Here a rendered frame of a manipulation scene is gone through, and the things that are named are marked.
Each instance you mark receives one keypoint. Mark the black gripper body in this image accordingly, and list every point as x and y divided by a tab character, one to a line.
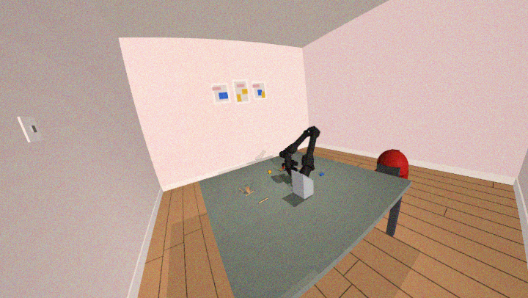
288	165

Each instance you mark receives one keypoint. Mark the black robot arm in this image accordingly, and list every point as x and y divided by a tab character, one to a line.
307	160

